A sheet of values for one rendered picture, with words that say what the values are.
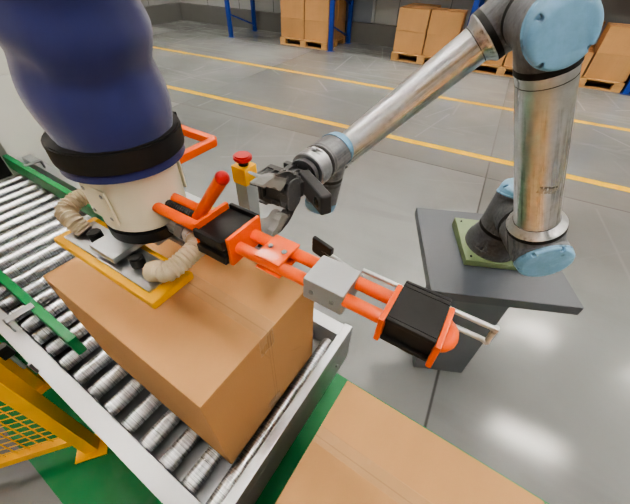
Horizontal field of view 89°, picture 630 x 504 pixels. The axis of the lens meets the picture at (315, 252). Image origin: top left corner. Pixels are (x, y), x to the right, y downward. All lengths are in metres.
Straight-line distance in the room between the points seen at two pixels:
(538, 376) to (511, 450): 0.45
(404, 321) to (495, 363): 1.63
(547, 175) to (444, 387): 1.23
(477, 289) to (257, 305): 0.77
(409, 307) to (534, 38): 0.52
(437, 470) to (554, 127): 0.91
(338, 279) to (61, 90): 0.47
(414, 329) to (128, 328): 0.65
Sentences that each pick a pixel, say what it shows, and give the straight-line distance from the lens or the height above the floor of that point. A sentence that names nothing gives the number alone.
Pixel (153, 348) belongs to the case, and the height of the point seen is 0.95.
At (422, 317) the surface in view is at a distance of 0.46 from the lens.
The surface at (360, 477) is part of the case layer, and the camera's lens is 1.08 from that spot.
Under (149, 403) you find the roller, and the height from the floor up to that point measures 0.55.
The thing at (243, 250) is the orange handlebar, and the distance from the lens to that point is 0.55.
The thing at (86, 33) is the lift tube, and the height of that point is 1.50.
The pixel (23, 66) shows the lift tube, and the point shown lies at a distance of 0.64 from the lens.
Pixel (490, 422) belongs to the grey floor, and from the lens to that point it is 1.89.
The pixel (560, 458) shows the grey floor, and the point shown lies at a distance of 1.98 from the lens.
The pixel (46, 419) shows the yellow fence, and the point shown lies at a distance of 1.57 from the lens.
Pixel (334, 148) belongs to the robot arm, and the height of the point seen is 1.25.
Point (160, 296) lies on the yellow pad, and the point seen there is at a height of 1.10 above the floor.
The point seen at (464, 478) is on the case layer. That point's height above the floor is 0.54.
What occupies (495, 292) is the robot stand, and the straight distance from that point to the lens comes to 1.27.
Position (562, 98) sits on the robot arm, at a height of 1.39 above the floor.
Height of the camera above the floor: 1.59
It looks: 43 degrees down
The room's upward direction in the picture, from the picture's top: 2 degrees clockwise
